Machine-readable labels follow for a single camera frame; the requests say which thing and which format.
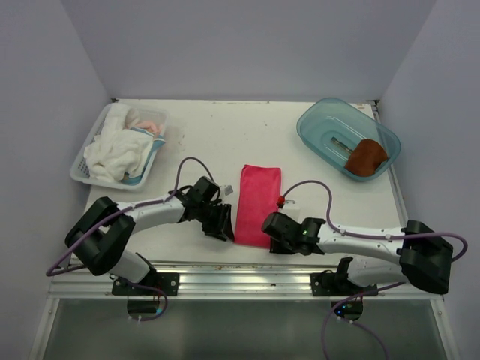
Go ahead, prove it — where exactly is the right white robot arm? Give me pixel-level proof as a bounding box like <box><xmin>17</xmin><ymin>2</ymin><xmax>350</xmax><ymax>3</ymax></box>
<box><xmin>262</xmin><ymin>212</ymin><xmax>453</xmax><ymax>296</ymax></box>

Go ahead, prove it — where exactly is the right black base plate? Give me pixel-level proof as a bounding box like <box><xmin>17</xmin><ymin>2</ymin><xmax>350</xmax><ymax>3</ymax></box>
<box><xmin>310</xmin><ymin>270</ymin><xmax>379</xmax><ymax>297</ymax></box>

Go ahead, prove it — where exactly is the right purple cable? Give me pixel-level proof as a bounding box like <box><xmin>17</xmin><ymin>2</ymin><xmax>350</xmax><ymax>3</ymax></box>
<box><xmin>279</xmin><ymin>179</ymin><xmax>469</xmax><ymax>360</ymax></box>

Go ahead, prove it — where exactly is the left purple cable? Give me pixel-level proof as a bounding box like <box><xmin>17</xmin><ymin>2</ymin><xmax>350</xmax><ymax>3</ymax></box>
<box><xmin>45</xmin><ymin>156</ymin><xmax>215</xmax><ymax>322</ymax></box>

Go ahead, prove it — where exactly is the blue transparent plastic tub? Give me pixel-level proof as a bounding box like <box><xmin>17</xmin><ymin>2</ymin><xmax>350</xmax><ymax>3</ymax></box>
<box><xmin>296</xmin><ymin>97</ymin><xmax>401</xmax><ymax>182</ymax></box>

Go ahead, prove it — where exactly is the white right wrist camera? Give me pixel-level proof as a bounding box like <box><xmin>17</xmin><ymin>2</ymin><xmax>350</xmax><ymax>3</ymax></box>
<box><xmin>281</xmin><ymin>200</ymin><xmax>301</xmax><ymax>222</ymax></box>

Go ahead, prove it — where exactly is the white towel in basket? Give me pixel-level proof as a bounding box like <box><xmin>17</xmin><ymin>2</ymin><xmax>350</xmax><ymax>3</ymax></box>
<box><xmin>83</xmin><ymin>103</ymin><xmax>151</xmax><ymax>183</ymax></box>

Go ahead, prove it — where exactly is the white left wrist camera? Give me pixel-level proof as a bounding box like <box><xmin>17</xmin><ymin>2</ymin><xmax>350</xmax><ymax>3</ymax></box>
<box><xmin>220</xmin><ymin>184</ymin><xmax>233</xmax><ymax>198</ymax></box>

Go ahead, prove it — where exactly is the blue and peach towel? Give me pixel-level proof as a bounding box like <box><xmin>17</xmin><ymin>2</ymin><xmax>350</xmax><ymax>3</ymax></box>
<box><xmin>121</xmin><ymin>121</ymin><xmax>166</xmax><ymax>186</ymax></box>

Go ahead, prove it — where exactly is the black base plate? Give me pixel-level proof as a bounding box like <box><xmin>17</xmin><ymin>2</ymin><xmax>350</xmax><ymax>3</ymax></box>
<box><xmin>310</xmin><ymin>270</ymin><xmax>379</xmax><ymax>297</ymax></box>
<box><xmin>112</xmin><ymin>272</ymin><xmax>180</xmax><ymax>296</ymax></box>

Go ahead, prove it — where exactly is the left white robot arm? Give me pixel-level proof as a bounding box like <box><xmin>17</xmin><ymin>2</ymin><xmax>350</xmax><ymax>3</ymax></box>
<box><xmin>65</xmin><ymin>176</ymin><xmax>234</xmax><ymax>295</ymax></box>

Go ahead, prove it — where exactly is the pink towel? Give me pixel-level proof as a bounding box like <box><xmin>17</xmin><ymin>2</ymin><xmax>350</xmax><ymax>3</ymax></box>
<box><xmin>234</xmin><ymin>165</ymin><xmax>282</xmax><ymax>248</ymax></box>

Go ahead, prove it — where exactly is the purple cable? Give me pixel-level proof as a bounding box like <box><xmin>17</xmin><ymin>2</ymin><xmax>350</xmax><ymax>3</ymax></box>
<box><xmin>45</xmin><ymin>156</ymin><xmax>215</xmax><ymax>322</ymax></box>
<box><xmin>279</xmin><ymin>179</ymin><xmax>469</xmax><ymax>360</ymax></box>

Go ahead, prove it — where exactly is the brown towel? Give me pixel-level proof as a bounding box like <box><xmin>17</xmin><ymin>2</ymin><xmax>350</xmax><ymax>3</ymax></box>
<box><xmin>344</xmin><ymin>139</ymin><xmax>389</xmax><ymax>177</ymax></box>

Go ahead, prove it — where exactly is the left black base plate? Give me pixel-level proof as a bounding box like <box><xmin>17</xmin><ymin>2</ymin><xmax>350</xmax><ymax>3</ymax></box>
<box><xmin>112</xmin><ymin>272</ymin><xmax>180</xmax><ymax>296</ymax></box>

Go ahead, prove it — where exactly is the aluminium mounting rail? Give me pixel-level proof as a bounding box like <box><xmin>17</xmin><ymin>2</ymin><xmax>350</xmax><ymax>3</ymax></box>
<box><xmin>48</xmin><ymin>262</ymin><xmax>440</xmax><ymax>301</ymax></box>

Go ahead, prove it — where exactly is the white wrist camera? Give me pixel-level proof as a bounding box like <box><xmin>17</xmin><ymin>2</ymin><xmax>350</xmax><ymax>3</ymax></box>
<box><xmin>281</xmin><ymin>200</ymin><xmax>301</xmax><ymax>222</ymax></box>
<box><xmin>220</xmin><ymin>184</ymin><xmax>233</xmax><ymax>198</ymax></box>

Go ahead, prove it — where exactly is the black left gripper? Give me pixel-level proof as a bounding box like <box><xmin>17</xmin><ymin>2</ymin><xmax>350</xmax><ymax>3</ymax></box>
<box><xmin>196</xmin><ymin>201</ymin><xmax>235</xmax><ymax>241</ymax></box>

